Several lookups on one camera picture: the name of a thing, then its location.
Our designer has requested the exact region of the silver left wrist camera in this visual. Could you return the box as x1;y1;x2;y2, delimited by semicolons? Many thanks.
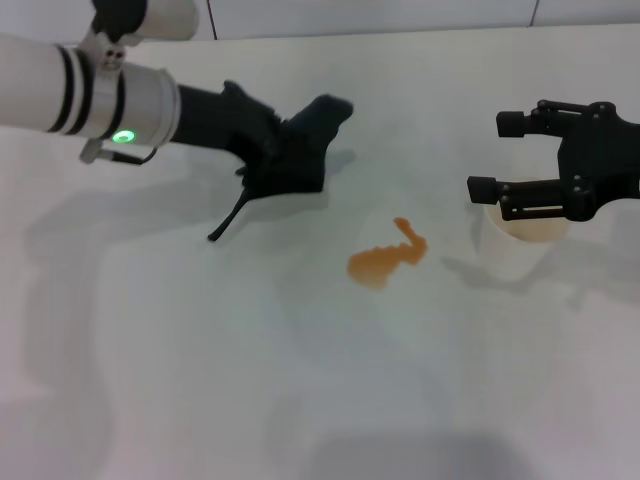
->
89;0;201;49

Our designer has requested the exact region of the orange liquid spill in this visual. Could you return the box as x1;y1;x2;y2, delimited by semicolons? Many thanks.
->
346;216;430;293

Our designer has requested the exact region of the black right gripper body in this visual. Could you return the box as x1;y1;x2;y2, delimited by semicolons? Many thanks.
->
554;101;640;224

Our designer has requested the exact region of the white paper cup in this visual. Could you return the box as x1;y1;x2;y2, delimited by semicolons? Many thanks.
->
477;202;574;281

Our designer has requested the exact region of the dark blue rag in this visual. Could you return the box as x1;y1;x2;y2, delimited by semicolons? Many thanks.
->
207;93;356;244

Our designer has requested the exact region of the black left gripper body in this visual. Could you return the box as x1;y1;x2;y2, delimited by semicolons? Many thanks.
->
172;79;282;169

